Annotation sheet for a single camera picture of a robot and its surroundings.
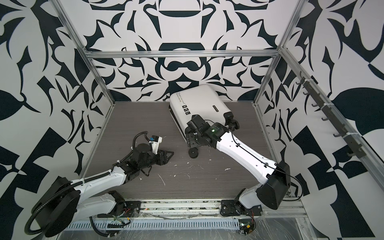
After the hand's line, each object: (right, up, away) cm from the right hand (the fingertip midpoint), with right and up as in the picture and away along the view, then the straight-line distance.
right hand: (194, 139), depth 76 cm
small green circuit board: (+25, -41, -5) cm, 48 cm away
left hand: (-12, -7, +5) cm, 15 cm away
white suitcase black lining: (+5, +21, +18) cm, 29 cm away
